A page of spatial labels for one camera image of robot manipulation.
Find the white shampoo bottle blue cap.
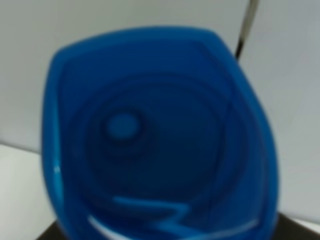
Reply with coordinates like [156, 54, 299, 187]
[41, 26, 278, 240]

